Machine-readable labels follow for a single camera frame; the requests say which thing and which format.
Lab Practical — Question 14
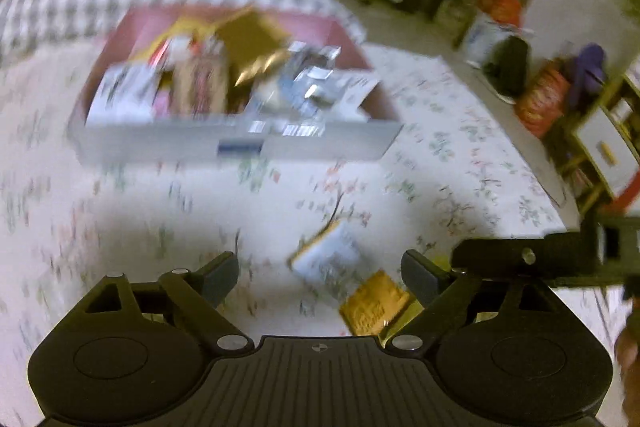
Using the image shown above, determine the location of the pink snack packet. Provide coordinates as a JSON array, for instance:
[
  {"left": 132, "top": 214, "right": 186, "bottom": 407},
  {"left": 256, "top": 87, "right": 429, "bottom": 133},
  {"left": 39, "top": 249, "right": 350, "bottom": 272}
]
[{"left": 151, "top": 84, "right": 175, "bottom": 116}]

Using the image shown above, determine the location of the crumpled yellow snack packet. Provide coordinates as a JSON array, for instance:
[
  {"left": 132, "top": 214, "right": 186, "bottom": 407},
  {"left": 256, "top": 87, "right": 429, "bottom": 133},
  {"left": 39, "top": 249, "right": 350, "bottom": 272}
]
[{"left": 134, "top": 16, "right": 201, "bottom": 60}]

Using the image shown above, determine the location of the orange snack bag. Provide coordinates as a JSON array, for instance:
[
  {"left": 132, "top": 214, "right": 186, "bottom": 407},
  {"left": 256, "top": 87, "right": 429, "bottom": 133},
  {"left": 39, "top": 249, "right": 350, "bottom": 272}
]
[{"left": 516, "top": 59, "right": 572, "bottom": 138}]

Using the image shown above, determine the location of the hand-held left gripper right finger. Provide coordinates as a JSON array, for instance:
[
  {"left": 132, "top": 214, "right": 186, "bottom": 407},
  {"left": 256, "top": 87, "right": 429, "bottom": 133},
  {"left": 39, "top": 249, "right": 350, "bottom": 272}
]
[{"left": 385, "top": 249, "right": 597, "bottom": 354}]

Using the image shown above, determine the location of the white serrated-edge packet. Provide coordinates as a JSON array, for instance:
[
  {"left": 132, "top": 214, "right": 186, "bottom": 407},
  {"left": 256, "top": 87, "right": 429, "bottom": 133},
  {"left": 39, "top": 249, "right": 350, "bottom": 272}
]
[{"left": 337, "top": 73, "right": 382, "bottom": 121}]

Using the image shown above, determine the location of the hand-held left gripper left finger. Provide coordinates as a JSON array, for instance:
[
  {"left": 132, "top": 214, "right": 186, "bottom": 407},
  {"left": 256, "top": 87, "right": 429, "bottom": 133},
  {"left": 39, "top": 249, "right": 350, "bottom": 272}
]
[{"left": 42, "top": 251, "right": 257, "bottom": 354}]

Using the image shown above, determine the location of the silver blue snack packet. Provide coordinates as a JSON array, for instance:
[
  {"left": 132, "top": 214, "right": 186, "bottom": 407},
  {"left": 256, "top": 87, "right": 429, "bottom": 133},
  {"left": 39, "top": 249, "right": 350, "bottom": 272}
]
[{"left": 247, "top": 41, "right": 343, "bottom": 120}]

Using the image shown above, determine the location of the brown striped snack packet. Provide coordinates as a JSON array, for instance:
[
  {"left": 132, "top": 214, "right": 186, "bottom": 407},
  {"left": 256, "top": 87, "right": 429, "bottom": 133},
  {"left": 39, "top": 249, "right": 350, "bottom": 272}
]
[{"left": 172, "top": 38, "right": 230, "bottom": 116}]

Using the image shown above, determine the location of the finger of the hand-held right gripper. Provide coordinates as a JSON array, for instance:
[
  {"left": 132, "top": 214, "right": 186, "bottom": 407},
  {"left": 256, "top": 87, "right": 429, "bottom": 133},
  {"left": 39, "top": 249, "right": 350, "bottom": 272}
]
[{"left": 449, "top": 236, "right": 601, "bottom": 282}]

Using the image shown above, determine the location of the orange white bag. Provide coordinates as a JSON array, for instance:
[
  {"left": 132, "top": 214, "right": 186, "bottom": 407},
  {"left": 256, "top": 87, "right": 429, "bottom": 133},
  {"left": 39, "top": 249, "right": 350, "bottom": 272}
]
[{"left": 461, "top": 0, "right": 525, "bottom": 65}]

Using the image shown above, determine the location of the silver box pink inside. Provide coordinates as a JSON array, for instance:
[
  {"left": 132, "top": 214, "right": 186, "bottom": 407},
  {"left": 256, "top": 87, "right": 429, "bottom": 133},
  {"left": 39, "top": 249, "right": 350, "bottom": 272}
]
[{"left": 67, "top": 6, "right": 405, "bottom": 165}]

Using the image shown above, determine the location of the white drawer cabinet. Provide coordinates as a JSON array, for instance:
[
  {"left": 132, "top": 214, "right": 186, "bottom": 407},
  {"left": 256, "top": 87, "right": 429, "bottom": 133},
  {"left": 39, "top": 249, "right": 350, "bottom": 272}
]
[{"left": 557, "top": 69, "right": 640, "bottom": 214}]

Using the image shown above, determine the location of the gold foil packet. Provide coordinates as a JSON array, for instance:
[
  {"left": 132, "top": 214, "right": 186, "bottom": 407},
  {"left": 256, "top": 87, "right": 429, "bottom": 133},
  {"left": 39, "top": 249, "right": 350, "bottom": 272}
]
[{"left": 214, "top": 8, "right": 292, "bottom": 88}]

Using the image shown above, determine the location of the white packet black print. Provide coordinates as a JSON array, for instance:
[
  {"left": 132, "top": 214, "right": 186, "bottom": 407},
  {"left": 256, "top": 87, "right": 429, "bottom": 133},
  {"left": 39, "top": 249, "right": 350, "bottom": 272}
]
[{"left": 86, "top": 61, "right": 162, "bottom": 126}]

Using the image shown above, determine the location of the gold snack packet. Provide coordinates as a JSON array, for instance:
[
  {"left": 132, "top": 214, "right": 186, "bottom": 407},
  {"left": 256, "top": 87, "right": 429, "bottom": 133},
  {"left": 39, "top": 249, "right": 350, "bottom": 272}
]
[{"left": 339, "top": 271, "right": 417, "bottom": 338}]

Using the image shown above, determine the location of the white packet yellow edge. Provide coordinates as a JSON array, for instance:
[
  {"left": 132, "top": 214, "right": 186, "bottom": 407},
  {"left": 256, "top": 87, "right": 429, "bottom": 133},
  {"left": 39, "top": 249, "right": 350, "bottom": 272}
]
[{"left": 287, "top": 221, "right": 365, "bottom": 289}]

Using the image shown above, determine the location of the black bin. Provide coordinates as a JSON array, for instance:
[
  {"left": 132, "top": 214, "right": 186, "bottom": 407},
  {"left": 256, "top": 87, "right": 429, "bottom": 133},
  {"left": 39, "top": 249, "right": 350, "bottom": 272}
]
[{"left": 486, "top": 36, "right": 532, "bottom": 100}]

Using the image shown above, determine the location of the purple cloth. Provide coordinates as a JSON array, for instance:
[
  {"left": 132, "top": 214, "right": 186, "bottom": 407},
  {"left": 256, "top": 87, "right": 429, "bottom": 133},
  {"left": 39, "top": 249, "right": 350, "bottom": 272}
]
[{"left": 566, "top": 43, "right": 610, "bottom": 110}]

